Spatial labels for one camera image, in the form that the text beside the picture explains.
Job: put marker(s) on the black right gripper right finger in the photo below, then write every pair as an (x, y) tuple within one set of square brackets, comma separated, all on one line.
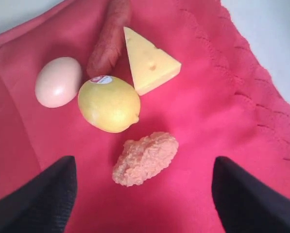
[(245, 204)]

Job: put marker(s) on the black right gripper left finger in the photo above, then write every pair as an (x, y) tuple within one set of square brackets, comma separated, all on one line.
[(44, 204)]

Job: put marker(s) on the orange fried chicken piece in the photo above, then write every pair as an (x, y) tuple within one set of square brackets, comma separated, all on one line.
[(145, 158)]

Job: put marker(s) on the yellow lemon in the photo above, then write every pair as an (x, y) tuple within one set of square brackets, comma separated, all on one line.
[(109, 103)]

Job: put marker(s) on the red sausage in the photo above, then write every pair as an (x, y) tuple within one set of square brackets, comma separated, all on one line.
[(111, 39)]

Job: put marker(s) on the yellow cheese wedge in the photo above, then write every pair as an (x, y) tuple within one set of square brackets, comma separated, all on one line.
[(150, 66)]

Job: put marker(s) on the red table cloth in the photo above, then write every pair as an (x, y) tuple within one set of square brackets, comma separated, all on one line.
[(223, 102)]

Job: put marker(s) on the brown egg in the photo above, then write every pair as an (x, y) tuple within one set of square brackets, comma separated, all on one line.
[(58, 82)]

